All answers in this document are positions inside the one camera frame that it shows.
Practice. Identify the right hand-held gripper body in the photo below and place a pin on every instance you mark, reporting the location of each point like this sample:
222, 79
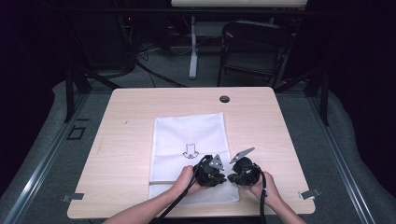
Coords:
247, 172

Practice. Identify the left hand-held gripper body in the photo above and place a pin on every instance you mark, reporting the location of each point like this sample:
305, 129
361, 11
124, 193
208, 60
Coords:
207, 172

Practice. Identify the white mesh laundry bag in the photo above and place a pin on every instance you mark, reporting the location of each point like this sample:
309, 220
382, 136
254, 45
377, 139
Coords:
186, 133

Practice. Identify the person's left hand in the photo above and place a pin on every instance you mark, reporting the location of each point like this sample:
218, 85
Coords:
183, 180

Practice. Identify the person's right hand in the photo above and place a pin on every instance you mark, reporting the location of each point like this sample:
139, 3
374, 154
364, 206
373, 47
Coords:
267, 188

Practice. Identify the black table grommet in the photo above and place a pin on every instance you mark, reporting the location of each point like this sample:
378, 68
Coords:
224, 99

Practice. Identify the white desk leg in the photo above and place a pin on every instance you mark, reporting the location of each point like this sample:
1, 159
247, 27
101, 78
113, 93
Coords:
193, 56

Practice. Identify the black folding chair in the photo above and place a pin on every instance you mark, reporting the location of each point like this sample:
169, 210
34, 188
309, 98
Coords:
253, 46

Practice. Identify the dark equipment with red light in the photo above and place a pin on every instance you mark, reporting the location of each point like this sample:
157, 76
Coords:
126, 40

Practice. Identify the grey metal table bracket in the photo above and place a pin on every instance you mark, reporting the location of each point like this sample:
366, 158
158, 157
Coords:
309, 193
73, 197

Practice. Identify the aluminium floor rail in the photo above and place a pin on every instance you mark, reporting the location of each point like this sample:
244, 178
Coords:
342, 168
43, 168

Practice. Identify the black frame post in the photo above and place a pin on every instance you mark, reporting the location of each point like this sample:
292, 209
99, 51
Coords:
69, 96
324, 99

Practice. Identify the black horizontal frame bar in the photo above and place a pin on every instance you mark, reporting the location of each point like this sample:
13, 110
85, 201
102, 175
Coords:
155, 11

